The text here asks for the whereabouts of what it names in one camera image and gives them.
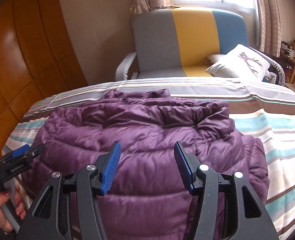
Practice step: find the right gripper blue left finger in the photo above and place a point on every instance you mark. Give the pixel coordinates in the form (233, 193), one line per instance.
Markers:
(92, 181)

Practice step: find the left hand red nails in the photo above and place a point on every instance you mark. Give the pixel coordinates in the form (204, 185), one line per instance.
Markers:
(20, 209)

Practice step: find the white printed pillow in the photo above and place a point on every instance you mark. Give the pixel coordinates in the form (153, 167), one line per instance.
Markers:
(240, 62)

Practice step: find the grey yellow blue sofa chair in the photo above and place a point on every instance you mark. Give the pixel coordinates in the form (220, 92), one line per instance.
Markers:
(176, 43)

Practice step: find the striped bed sheet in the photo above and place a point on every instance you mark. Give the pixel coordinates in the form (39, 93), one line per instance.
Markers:
(261, 110)

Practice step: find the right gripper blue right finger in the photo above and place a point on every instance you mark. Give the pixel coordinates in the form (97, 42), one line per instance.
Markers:
(202, 181)

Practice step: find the purple quilted down jacket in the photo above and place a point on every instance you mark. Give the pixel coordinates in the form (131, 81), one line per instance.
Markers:
(147, 199)

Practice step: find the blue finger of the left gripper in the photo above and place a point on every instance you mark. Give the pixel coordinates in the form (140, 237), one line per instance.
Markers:
(20, 151)
(23, 162)

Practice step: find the wooden wardrobe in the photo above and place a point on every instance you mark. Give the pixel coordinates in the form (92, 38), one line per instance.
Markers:
(37, 59)

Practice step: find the cluttered wooden desk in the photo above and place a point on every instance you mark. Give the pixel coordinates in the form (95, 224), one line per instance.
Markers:
(288, 49)

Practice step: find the right beige curtain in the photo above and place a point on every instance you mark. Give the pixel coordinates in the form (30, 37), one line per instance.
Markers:
(268, 27)

